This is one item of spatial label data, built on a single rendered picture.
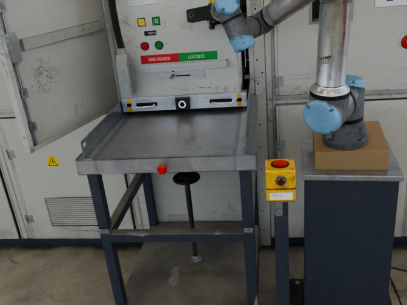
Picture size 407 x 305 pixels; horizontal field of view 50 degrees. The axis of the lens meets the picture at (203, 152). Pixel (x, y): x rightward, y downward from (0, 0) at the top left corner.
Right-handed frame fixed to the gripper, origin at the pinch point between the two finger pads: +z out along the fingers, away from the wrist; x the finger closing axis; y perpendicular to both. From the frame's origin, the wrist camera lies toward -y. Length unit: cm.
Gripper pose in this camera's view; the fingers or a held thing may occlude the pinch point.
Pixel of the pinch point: (207, 20)
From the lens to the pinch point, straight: 177.7
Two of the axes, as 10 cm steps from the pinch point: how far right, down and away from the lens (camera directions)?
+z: -1.2, -1.3, 9.8
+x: -1.2, -9.8, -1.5
